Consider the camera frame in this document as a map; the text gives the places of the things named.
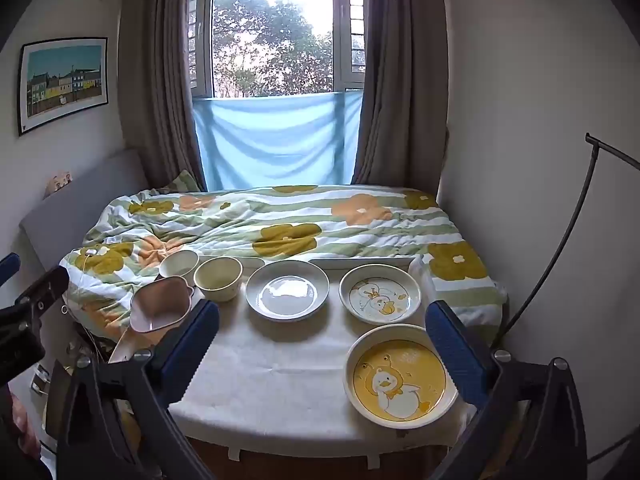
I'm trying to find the window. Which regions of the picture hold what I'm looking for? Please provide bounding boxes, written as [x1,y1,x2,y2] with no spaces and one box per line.
[187,0,368,100]

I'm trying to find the light blue cloth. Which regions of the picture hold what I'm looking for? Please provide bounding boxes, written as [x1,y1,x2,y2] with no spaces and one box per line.
[192,91,363,192]

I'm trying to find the green striped pillow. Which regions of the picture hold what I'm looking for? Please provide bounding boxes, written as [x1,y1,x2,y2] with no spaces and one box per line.
[159,169,201,193]

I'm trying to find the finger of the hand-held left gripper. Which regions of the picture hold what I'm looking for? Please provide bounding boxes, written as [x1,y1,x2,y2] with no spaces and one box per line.
[0,253,22,283]
[14,266,70,319]

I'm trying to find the plain white plate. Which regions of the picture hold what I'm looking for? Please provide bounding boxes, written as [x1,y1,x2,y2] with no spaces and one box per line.
[245,260,330,323]

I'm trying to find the yellow duck print plate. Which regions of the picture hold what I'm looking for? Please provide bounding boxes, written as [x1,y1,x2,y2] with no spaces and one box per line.
[343,324,460,429]

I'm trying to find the framed wall picture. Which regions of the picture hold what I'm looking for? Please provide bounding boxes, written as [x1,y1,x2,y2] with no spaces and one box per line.
[18,36,109,137]

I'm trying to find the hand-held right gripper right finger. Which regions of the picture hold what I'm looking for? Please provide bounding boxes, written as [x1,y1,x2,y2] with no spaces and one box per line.
[425,300,588,480]

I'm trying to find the brown curtain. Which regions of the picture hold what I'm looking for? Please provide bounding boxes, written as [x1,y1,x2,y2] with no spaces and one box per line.
[350,0,449,196]
[117,0,207,193]

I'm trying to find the pink plush toy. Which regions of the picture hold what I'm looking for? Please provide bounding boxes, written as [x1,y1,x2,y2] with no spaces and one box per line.
[44,170,72,200]

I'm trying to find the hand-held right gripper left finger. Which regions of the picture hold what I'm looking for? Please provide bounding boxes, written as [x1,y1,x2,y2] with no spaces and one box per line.
[56,299,221,480]

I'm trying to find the white duck print plate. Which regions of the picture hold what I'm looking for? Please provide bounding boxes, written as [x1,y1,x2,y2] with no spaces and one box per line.
[339,263,422,325]

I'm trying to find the white tray table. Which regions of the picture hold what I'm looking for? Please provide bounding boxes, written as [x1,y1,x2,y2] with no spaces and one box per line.
[107,255,473,463]

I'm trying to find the black lamp stand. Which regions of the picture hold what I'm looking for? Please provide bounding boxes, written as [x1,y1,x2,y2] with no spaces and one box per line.
[492,132,640,351]

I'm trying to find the white tablecloth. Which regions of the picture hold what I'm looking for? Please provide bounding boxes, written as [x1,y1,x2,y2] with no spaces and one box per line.
[170,260,471,443]

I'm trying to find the white bowl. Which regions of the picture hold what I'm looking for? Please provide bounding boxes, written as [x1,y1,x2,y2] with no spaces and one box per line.
[158,249,201,281]

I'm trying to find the white charging cable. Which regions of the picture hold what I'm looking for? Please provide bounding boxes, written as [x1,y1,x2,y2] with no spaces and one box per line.
[70,246,108,311]

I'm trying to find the floral striped blanket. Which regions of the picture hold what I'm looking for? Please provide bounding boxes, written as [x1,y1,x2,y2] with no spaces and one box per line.
[59,185,508,341]

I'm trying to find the cream bowl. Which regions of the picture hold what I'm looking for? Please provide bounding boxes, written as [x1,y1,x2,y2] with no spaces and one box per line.
[193,256,244,303]

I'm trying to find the grey headboard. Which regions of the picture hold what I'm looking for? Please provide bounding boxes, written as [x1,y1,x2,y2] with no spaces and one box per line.
[19,149,151,281]

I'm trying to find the pink bowl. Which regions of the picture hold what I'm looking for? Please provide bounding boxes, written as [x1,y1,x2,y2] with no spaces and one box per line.
[130,276,196,335]

